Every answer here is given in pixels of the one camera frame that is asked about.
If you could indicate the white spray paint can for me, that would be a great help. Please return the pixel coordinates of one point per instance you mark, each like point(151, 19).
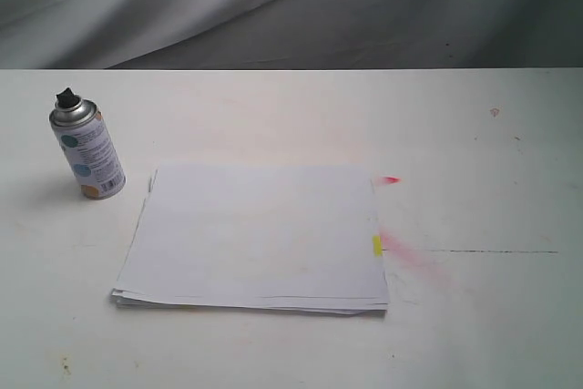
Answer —
point(82, 134)

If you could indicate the white paper stack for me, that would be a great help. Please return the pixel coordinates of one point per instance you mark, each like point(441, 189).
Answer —
point(257, 237)

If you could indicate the yellow sticky tab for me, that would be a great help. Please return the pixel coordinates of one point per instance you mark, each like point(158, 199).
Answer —
point(377, 245)

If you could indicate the grey backdrop cloth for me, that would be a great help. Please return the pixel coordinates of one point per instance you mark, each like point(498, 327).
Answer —
point(290, 34)

